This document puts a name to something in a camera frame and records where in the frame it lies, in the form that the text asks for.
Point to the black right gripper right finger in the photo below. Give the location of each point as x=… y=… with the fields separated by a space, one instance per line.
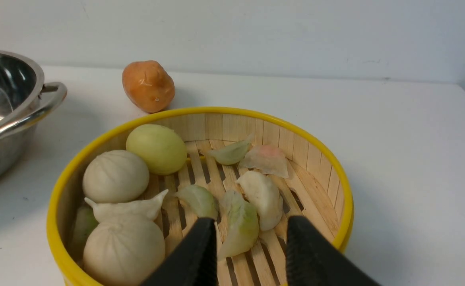
x=311 y=260

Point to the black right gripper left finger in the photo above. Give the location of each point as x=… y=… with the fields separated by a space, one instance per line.
x=193 y=262

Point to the yellow-rimmed bamboo steamer basket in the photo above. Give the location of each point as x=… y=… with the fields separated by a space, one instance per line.
x=317 y=186

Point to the stainless steel pot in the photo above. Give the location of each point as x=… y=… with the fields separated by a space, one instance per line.
x=25 y=99

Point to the large green dumpling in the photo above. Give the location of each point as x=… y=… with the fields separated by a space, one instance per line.
x=242 y=225

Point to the white dumpling beside buns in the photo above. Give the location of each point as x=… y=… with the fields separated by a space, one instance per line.
x=149 y=208

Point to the white bun lower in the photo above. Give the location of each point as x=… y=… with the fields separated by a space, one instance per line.
x=123 y=252

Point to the white bun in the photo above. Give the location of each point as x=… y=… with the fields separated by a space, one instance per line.
x=123 y=252
x=116 y=176

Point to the white dumpling right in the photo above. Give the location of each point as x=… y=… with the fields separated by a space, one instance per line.
x=262 y=192

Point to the pink dumpling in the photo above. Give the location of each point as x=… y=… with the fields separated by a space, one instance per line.
x=268 y=159

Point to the yellow-green round bun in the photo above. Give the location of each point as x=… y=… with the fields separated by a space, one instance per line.
x=162 y=149

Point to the pale green dumpling top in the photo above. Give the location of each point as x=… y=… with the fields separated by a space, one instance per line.
x=232 y=154

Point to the green dumpling under buns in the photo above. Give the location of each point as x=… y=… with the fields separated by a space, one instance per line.
x=85 y=223

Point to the white bun upper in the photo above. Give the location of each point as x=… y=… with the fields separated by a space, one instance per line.
x=116 y=176

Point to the brown potato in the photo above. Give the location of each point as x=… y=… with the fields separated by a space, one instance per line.
x=148 y=85

